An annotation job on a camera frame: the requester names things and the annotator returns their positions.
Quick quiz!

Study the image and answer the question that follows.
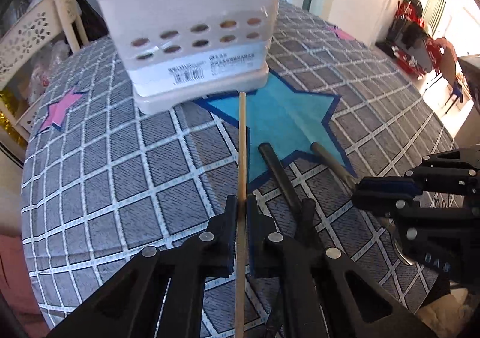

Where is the cream perforated rolling cart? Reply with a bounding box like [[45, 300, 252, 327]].
[[0, 0, 91, 136]]

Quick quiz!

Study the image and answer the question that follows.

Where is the gold tinsel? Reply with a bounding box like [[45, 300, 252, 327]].
[[0, 92, 27, 144]]

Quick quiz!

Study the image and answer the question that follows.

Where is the white perforated utensil holder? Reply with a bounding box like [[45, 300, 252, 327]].
[[97, 0, 284, 115]]

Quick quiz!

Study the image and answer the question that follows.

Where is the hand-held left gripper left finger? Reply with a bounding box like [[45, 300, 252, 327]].
[[47, 196, 239, 338]]

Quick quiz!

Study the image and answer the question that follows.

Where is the wooden chopstick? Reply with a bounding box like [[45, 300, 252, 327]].
[[234, 91, 247, 338]]

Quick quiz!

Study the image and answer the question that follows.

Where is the striped wall hanging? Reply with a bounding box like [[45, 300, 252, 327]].
[[425, 0, 448, 37]]

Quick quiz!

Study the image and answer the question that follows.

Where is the red and black rack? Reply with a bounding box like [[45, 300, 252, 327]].
[[377, 0, 443, 78]]

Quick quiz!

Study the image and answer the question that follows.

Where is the black handled spoon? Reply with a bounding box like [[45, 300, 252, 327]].
[[258, 143, 319, 249], [310, 142, 413, 265]]

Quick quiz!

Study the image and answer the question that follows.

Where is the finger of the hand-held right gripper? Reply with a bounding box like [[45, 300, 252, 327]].
[[356, 148, 480, 195], [352, 193, 425, 219]]

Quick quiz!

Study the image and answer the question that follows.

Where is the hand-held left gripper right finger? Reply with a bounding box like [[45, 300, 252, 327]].
[[245, 193, 437, 338]]

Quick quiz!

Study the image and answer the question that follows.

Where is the brown chair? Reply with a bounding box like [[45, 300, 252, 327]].
[[435, 37, 460, 89]]

